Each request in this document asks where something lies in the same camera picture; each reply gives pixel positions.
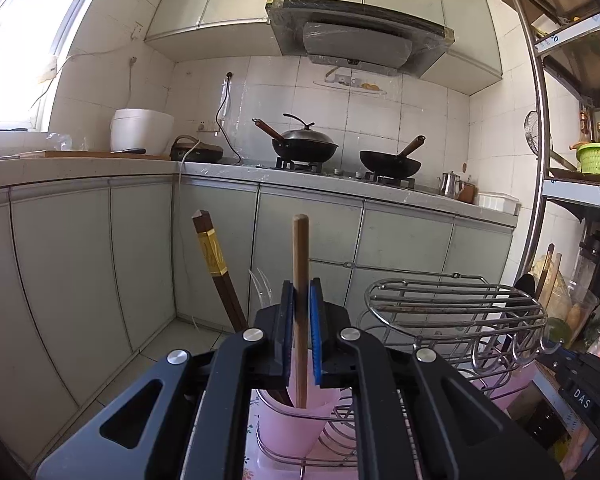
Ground wooden cutting board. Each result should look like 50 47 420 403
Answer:
16 150 171 160

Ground green plastic basket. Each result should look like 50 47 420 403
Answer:
577 143 600 176

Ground metal kettle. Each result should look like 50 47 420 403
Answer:
438 171 464 200

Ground black blender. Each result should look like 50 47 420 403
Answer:
568 230 600 310

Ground pink cup left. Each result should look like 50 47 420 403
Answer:
257 386 341 458

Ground light wooden chopstick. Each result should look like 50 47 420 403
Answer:
292 214 310 408

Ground lidded black wok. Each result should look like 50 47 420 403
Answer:
252 114 338 164

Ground clear plastic fork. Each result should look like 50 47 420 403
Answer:
249 268 273 309

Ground black plastic spoon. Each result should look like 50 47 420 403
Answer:
514 273 535 298

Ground dark chopstick gold band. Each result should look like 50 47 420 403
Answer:
190 209 294 406

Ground pink drip tray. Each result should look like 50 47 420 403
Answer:
242 405 358 479

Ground gas stove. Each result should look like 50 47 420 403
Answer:
273 157 416 191

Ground black electric cooker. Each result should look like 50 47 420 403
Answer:
170 134 224 164

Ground metal shelf rack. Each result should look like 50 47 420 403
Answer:
512 0 600 273

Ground white rice cooker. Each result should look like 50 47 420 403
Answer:
110 108 175 155

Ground wire utensil rack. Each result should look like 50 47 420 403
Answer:
251 271 564 470

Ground range hood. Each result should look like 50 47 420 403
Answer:
265 0 455 78

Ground open black wok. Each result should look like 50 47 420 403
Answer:
358 136 426 180

